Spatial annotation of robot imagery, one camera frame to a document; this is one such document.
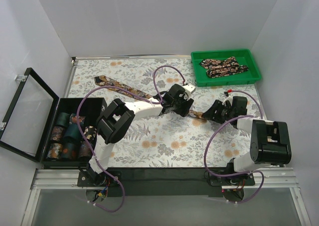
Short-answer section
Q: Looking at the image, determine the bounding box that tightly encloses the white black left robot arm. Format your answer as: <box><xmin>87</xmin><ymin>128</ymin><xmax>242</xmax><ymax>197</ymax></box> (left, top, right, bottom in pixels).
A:
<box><xmin>86</xmin><ymin>84</ymin><xmax>196</xmax><ymax>186</ymax></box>

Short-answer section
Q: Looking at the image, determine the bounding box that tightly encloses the floral tie in tray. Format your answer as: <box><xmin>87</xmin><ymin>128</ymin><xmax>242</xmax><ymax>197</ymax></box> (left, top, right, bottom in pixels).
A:
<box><xmin>199</xmin><ymin>56</ymin><xmax>249</xmax><ymax>78</ymax></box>

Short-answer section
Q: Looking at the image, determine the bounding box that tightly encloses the green plastic tray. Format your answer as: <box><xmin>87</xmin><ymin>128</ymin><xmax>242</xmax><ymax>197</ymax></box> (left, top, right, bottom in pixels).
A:
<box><xmin>191</xmin><ymin>49</ymin><xmax>262</xmax><ymax>87</ymax></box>

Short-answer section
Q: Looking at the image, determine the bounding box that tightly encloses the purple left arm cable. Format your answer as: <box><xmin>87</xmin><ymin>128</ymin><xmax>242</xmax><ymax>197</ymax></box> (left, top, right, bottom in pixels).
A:
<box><xmin>76</xmin><ymin>65</ymin><xmax>186</xmax><ymax>213</ymax></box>

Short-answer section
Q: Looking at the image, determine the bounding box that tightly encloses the floral patterned table mat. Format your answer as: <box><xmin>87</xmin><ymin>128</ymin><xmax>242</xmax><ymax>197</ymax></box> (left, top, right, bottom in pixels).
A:
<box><xmin>68</xmin><ymin>58</ymin><xmax>250</xmax><ymax>167</ymax></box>

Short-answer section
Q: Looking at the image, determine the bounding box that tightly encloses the hexagon pattern rolled tie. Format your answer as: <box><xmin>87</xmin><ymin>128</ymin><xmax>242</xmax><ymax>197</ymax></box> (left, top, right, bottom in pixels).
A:
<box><xmin>47</xmin><ymin>143</ymin><xmax>63</xmax><ymax>160</ymax></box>

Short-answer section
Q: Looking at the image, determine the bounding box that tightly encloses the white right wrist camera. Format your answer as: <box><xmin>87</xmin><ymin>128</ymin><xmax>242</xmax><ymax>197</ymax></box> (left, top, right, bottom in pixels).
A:
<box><xmin>223</xmin><ymin>96</ymin><xmax>233</xmax><ymax>105</ymax></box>

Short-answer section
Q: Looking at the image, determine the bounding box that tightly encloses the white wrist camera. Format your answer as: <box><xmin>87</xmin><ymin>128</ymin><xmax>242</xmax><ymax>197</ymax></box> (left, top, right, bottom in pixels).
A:
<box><xmin>182</xmin><ymin>84</ymin><xmax>196</xmax><ymax>97</ymax></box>
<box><xmin>223</xmin><ymin>96</ymin><xmax>233</xmax><ymax>105</ymax></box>

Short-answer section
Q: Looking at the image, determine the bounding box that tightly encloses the cat print brown tie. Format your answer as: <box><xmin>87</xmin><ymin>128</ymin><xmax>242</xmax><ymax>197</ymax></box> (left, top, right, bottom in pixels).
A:
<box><xmin>94</xmin><ymin>75</ymin><xmax>207</xmax><ymax>121</ymax></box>

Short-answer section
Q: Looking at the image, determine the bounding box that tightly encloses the pink floral rolled tie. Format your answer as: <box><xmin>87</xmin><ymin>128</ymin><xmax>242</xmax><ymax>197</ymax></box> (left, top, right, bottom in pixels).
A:
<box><xmin>50</xmin><ymin>126</ymin><xmax>65</xmax><ymax>142</ymax></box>

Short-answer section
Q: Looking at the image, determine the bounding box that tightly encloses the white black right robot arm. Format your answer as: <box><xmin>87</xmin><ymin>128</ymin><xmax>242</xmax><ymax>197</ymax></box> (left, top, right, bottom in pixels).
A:
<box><xmin>202</xmin><ymin>96</ymin><xmax>292</xmax><ymax>185</ymax></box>

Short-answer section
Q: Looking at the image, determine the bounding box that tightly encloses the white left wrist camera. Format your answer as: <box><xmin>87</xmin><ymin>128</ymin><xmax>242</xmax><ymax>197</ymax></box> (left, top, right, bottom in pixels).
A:
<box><xmin>182</xmin><ymin>84</ymin><xmax>196</xmax><ymax>97</ymax></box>

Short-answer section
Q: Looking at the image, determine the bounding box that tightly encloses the black display box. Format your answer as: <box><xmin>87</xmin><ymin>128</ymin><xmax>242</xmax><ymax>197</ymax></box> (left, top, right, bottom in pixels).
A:
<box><xmin>0</xmin><ymin>68</ymin><xmax>106</xmax><ymax>168</ymax></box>

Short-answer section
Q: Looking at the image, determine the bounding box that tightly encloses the aluminium frame rail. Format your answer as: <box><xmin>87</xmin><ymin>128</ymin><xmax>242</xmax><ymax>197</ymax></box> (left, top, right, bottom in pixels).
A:
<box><xmin>21</xmin><ymin>167</ymin><xmax>311</xmax><ymax>226</ymax></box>

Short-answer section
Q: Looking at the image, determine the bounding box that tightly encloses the white floral rolled tie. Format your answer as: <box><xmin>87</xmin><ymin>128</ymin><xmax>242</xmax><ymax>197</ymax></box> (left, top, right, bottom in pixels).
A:
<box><xmin>84</xmin><ymin>125</ymin><xmax>97</xmax><ymax>143</ymax></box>

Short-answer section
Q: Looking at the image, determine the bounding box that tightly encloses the orange dot rolled tie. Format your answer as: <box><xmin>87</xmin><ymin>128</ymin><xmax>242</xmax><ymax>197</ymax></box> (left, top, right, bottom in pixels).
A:
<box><xmin>61</xmin><ymin>142</ymin><xmax>77</xmax><ymax>160</ymax></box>

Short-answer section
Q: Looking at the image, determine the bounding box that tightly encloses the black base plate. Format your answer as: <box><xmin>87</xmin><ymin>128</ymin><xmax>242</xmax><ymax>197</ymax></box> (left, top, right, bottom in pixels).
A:
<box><xmin>77</xmin><ymin>168</ymin><xmax>255</xmax><ymax>199</ymax></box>

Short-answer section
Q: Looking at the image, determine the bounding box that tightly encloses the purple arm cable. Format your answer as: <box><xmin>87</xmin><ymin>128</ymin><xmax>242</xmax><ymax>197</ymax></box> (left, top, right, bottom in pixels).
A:
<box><xmin>203</xmin><ymin>89</ymin><xmax>264</xmax><ymax>204</ymax></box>
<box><xmin>76</xmin><ymin>65</ymin><xmax>186</xmax><ymax>213</ymax></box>

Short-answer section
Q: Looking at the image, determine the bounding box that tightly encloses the orange floral rolled tie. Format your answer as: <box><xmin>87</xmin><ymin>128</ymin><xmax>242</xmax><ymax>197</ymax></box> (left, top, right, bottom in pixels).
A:
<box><xmin>69</xmin><ymin>113</ymin><xmax>86</xmax><ymax>127</ymax></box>

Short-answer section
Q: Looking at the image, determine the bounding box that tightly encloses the brown pattern rolled tie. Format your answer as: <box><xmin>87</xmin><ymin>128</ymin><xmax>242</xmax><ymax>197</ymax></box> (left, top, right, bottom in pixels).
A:
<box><xmin>78</xmin><ymin>141</ymin><xmax>92</xmax><ymax>161</ymax></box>

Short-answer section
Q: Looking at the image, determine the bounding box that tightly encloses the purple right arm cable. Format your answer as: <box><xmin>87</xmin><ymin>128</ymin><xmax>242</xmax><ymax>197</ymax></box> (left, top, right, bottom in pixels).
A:
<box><xmin>203</xmin><ymin>89</ymin><xmax>264</xmax><ymax>204</ymax></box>

